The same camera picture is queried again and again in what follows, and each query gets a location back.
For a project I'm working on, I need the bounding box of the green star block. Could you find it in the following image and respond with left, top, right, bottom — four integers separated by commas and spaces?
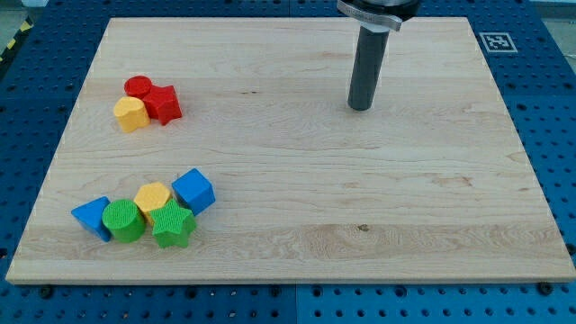
150, 199, 196, 248

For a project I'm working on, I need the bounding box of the red star block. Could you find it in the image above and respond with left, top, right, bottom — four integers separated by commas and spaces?
143, 85, 182, 125

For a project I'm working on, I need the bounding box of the blue cube block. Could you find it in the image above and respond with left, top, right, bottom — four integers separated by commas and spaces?
172, 168, 215, 216

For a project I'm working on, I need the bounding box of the yellow hexagon block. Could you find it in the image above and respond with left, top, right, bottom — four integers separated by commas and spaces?
133, 182, 172, 226

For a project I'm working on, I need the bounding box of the light wooden board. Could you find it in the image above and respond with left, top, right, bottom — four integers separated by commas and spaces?
6, 17, 575, 285

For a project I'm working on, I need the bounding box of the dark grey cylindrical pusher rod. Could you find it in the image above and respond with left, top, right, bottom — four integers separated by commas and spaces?
347, 26, 389, 111

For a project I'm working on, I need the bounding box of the yellow heart block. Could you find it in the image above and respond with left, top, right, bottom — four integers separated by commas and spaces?
113, 96, 150, 133

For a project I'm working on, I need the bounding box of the red cylinder block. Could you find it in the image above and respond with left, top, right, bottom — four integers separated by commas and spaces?
123, 76, 152, 99

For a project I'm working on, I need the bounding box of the green cylinder block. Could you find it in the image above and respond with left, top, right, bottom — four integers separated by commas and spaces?
102, 199, 146, 243

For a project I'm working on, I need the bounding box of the blue triangle block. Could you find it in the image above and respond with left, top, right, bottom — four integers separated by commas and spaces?
71, 196, 112, 242

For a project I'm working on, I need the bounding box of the white fiducial marker tag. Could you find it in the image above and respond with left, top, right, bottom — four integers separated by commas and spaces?
480, 31, 518, 53

